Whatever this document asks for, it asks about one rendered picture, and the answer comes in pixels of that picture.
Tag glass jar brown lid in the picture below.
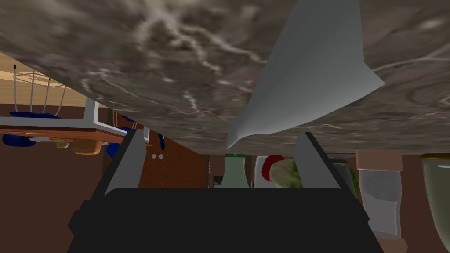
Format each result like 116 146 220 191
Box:
356 150 409 253

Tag olive glass jar gold rim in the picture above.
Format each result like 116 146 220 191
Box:
420 152 450 252

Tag brown bread loaf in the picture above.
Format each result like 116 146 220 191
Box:
72 138 103 155

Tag red round fruit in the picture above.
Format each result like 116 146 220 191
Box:
261 155 286 182

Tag blue bowl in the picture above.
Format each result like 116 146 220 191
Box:
1 133 36 148

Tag pale green bottle green cap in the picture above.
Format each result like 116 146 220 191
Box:
219 153 250 188

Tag green lettuce head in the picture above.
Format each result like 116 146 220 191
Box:
269 158 360 197

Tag brown cupboard round knobs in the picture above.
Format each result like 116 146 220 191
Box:
138 135 209 189

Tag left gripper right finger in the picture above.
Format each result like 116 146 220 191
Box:
293 131 356 199

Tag white square container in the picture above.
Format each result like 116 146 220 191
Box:
254 156 272 188

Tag wire chair blue cushion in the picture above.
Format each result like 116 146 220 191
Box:
106 110 166 159
8 65 67 120

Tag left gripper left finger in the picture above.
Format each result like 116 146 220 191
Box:
92 129 148 202

